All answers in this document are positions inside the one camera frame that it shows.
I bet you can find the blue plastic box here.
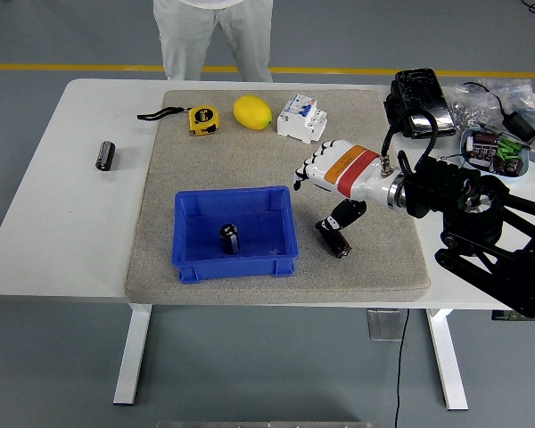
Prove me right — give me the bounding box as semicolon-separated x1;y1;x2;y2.
171;185;300;284

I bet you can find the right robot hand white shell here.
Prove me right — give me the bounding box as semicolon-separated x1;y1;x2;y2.
292;140;397;233

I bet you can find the yellow tape measure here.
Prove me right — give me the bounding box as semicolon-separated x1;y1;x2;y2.
136;104;220;137

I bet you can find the white table leg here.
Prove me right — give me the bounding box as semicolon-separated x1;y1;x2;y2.
425;308;469;411
112;303;153;406

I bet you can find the dark brown cylindrical battery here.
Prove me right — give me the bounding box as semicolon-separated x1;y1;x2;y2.
323;226;353;260

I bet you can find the black power adapter with cord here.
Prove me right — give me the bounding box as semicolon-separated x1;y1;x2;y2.
462;81;535;143

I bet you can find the light blue parts bowl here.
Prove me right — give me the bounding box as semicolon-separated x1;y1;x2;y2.
458;126;532;179

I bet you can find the clear bag of screws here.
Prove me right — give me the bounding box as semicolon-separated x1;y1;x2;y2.
443;78;535;135

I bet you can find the person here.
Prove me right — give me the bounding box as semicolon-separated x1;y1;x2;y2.
152;0;276;84

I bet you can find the black glossy device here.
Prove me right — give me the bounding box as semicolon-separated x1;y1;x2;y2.
383;67;457;138

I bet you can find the black cylindrical battery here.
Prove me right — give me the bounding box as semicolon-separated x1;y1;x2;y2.
94;140;117;172

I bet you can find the thin black pen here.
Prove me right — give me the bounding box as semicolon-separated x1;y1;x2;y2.
473;122;535;153

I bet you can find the dark table control panel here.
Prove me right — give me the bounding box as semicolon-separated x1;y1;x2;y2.
491;309;535;322

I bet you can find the yellow lemon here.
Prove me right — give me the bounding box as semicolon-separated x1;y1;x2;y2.
232;94;274;131

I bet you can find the grey-brown mat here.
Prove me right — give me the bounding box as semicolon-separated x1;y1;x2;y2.
123;88;432;307

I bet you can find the black hanging cable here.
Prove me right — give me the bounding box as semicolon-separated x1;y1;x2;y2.
394;309;410;428

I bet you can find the clear plastic holder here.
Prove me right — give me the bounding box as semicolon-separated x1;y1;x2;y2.
366;309;406;342

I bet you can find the brown capacitor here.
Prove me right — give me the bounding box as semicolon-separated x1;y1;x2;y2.
472;131;501;152

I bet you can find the white circuit breaker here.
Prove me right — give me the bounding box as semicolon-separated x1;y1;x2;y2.
275;93;329;145

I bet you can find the black battery with grey stripe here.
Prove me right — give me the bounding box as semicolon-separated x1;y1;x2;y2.
218;222;242;256

